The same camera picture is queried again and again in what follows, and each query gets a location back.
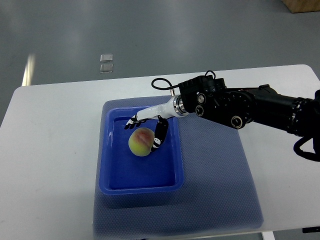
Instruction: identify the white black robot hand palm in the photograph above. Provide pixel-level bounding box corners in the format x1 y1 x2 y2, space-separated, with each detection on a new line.
135 95 189 120

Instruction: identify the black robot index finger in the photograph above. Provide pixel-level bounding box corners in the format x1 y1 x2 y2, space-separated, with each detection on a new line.
124 119 147 130

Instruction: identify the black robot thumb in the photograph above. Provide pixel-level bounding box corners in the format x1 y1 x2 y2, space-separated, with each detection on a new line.
151 115 169 152

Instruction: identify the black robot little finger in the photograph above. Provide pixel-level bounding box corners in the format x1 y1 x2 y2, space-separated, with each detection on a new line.
126 114 138 125

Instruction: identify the yellow-red peach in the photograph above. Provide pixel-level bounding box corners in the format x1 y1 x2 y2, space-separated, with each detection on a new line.
128 127 155 157

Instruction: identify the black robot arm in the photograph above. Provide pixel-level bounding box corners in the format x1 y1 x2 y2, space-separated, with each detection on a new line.
124 70 320 162

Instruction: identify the lower metal floor plate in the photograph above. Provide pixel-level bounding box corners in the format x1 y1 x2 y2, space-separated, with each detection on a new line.
100 63 114 73

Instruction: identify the metal floor plate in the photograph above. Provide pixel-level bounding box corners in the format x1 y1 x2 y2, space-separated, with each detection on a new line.
100 53 113 63
100 63 114 73

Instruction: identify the upper metal floor plate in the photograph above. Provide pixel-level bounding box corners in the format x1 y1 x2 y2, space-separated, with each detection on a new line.
100 53 113 63

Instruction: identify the blue plastic tray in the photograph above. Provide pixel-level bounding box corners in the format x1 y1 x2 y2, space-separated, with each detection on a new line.
96 106 184 196

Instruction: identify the blue-grey textured mat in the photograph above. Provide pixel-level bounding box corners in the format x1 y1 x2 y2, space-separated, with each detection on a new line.
93 96 264 240

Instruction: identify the wooden box corner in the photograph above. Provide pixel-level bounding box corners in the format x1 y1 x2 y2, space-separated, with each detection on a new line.
282 0 320 14

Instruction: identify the black cable loop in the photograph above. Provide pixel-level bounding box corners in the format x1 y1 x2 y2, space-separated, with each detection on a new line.
151 77 181 91

